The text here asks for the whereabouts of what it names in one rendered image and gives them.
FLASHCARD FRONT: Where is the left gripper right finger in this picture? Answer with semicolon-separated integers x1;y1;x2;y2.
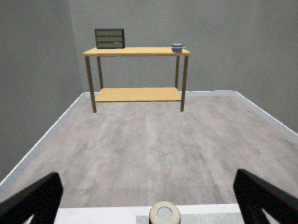
233;169;298;224

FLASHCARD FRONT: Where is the grey flat plate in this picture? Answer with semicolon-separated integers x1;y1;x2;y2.
136;211;278;224

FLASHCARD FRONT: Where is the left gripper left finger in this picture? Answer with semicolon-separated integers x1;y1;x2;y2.
0;172;63;224

